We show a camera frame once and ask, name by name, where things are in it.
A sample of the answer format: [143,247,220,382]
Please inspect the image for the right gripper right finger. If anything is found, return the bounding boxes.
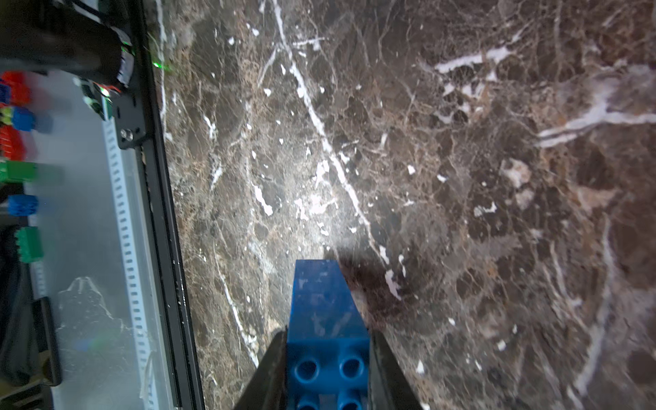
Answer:
[368,331,423,410]

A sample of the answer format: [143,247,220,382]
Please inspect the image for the black front frame rail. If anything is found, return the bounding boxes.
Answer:
[114,1,204,409]

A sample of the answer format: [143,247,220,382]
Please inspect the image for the green lego brick lower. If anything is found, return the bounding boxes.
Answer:
[15,227,44,264]

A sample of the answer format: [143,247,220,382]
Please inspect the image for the green lego brick outside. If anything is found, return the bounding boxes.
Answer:
[0,161,38,184]

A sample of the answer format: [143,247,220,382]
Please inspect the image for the blue yellow lego outside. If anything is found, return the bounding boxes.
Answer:
[1,106,36,132]

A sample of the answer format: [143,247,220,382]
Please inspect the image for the long blue lego brick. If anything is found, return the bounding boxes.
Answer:
[286,260,370,409]

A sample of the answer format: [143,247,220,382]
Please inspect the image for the white slotted cable duct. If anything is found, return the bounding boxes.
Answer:
[102,97,160,409]

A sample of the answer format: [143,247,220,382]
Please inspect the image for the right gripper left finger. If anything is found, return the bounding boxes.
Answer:
[233,330,287,410]

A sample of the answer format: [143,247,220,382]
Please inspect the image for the blue round lego outside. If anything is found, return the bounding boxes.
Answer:
[8,194,39,217]

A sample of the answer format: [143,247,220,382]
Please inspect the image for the red lego brick outside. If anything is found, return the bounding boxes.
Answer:
[1,71,34,162]

